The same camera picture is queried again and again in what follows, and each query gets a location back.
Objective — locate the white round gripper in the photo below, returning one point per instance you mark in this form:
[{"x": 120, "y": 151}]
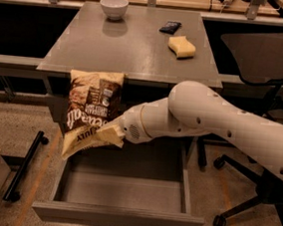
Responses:
[{"x": 130, "y": 123}]

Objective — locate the brown chip bag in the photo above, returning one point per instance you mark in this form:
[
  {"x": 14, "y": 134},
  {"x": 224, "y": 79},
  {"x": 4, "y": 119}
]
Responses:
[{"x": 94, "y": 99}]

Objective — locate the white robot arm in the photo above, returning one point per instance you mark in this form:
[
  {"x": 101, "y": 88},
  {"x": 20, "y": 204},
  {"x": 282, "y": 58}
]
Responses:
[{"x": 192, "y": 108}]

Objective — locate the open grey middle drawer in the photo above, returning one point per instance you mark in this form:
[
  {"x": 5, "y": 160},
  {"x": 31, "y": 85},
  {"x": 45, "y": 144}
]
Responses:
[{"x": 138, "y": 185}]

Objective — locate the grey drawer cabinet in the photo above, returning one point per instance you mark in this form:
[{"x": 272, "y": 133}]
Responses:
[{"x": 134, "y": 46}]

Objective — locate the yellow sponge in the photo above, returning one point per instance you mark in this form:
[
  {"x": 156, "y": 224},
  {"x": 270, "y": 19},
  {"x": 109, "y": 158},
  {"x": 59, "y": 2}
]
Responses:
[{"x": 181, "y": 47}]

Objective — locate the black wheeled stand base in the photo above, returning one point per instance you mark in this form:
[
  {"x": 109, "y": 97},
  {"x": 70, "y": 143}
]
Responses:
[{"x": 21, "y": 163}]

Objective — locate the dark blue snack packet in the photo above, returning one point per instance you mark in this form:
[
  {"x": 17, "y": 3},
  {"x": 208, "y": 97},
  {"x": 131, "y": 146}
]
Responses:
[{"x": 170, "y": 27}]

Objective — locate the white ceramic bowl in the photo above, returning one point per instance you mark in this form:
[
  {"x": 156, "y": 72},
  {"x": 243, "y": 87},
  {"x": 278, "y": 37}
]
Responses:
[{"x": 115, "y": 9}]

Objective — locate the black office chair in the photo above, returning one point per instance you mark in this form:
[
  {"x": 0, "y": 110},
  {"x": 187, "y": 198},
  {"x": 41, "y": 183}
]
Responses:
[{"x": 257, "y": 60}]

